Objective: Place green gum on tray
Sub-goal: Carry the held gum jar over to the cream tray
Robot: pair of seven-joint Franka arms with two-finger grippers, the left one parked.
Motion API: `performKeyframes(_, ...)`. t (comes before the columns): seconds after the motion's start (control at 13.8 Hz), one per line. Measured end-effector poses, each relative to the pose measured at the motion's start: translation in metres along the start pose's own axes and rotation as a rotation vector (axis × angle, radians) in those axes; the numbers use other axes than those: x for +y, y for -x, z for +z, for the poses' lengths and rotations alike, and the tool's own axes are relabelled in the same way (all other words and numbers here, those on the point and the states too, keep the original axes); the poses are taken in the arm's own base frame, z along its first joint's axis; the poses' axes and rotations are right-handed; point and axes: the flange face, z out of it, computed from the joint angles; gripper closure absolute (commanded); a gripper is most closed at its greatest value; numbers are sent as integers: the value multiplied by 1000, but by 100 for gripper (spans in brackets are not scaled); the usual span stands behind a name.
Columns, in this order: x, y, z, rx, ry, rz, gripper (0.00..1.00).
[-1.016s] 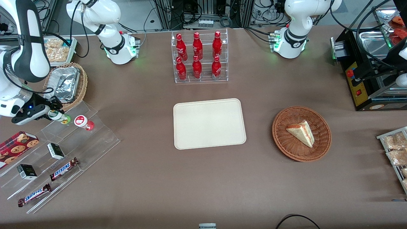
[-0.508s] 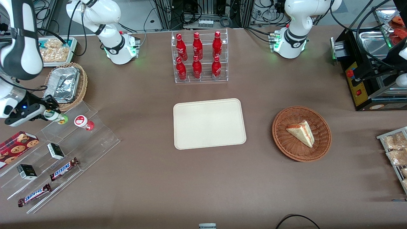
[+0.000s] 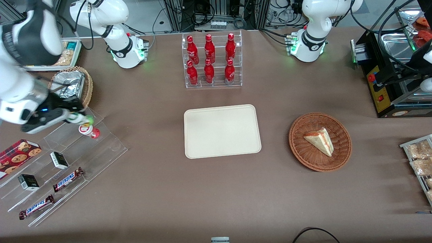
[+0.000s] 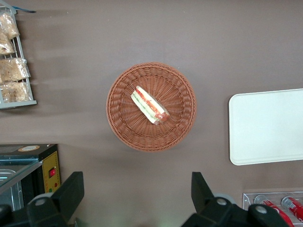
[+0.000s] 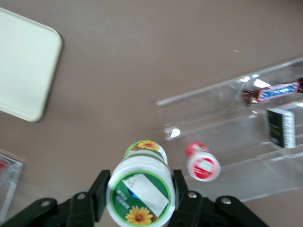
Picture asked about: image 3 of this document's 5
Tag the red cola bottle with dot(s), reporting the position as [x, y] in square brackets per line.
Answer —
[192, 50]
[210, 50]
[209, 72]
[192, 75]
[229, 73]
[230, 48]

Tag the red lid yogurt cup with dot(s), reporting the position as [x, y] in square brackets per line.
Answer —
[88, 130]

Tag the clear acrylic bottle rack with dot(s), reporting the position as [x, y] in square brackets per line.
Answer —
[218, 86]

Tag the teal snack packet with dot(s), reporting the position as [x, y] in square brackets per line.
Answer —
[71, 45]

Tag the black machine yellow panel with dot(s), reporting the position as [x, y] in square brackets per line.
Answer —
[379, 98]

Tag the clear cracker bag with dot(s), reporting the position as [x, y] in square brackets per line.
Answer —
[65, 57]

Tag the steel tray with red packets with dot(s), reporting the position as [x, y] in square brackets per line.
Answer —
[410, 20]

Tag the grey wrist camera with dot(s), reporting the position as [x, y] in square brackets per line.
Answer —
[426, 85]
[40, 125]

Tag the light wicker basket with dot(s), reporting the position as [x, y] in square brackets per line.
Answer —
[88, 87]

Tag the beige plastic tray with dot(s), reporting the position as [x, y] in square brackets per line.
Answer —
[222, 131]

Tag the small black box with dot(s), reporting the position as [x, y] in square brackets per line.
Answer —
[28, 182]
[59, 160]

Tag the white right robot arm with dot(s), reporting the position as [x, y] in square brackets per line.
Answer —
[20, 84]

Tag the green gum bottle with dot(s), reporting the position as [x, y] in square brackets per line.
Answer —
[82, 119]

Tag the clear acrylic tiered stand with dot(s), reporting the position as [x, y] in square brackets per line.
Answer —
[84, 158]

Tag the white power strip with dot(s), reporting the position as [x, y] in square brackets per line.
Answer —
[218, 24]

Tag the tray of packaged snacks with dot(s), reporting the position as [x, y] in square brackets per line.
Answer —
[415, 168]

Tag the red cookie box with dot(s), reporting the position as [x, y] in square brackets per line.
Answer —
[17, 155]

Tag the small grey device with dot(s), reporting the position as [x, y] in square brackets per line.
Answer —
[220, 240]

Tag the silver foil bag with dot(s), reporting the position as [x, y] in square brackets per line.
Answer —
[71, 84]

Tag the snickers bar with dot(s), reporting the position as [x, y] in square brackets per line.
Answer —
[68, 179]
[36, 207]

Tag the wrapped sandwich wedge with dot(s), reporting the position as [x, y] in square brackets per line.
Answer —
[320, 141]

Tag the clear snack bag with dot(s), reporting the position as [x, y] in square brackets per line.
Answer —
[420, 150]
[422, 166]

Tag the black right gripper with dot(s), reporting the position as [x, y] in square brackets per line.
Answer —
[59, 101]

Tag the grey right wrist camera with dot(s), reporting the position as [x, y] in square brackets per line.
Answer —
[40, 125]

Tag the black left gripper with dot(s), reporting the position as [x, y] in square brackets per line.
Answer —
[419, 62]

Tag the brown wicker basket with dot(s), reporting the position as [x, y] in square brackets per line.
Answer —
[303, 152]

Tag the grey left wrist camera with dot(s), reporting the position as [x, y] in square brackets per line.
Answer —
[426, 85]

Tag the white snack bin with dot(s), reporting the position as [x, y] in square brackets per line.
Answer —
[78, 55]

